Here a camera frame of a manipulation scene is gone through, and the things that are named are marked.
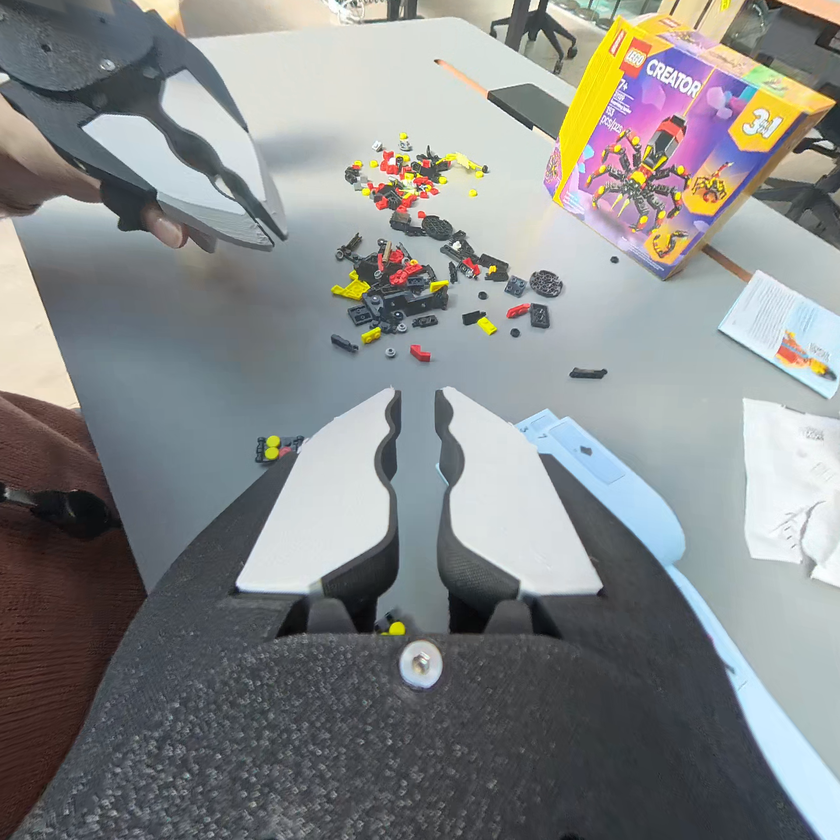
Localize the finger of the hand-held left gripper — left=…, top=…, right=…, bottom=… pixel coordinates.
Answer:
left=82, top=113, right=275, bottom=253
left=157, top=67, right=288, bottom=241

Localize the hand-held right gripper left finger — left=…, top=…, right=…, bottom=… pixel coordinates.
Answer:
left=235, top=386, right=403, bottom=634

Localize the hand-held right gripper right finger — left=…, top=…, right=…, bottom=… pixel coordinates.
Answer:
left=434, top=386, right=604, bottom=634

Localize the pile of mostly black bricks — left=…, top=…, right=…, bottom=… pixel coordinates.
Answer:
left=330, top=211, right=567, bottom=355

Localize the person's left hand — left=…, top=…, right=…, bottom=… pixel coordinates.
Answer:
left=0, top=95, right=219, bottom=254

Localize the black assembly with round studs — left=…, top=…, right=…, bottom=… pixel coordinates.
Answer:
left=255, top=434, right=306, bottom=466

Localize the light blue instruction booklet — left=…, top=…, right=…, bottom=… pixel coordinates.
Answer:
left=514, top=408, right=840, bottom=840

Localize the pile of red yellow bricks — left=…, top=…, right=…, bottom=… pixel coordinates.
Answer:
left=344, top=131, right=490, bottom=212

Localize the torn white paper bag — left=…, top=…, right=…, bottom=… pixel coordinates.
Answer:
left=743, top=397, right=840, bottom=588

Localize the person's brown sweater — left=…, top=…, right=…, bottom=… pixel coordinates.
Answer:
left=0, top=390, right=148, bottom=837

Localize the black flat pad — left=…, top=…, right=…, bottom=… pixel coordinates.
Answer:
left=487, top=83, right=572, bottom=140

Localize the white blue folded leaflet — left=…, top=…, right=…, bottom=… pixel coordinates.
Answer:
left=717, top=270, right=840, bottom=400

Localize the black office chair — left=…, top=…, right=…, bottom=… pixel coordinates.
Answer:
left=489, top=0, right=580, bottom=74
left=755, top=128, right=840, bottom=238

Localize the purple yellow toy brick box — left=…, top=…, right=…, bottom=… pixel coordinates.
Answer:
left=543, top=14, right=836, bottom=282

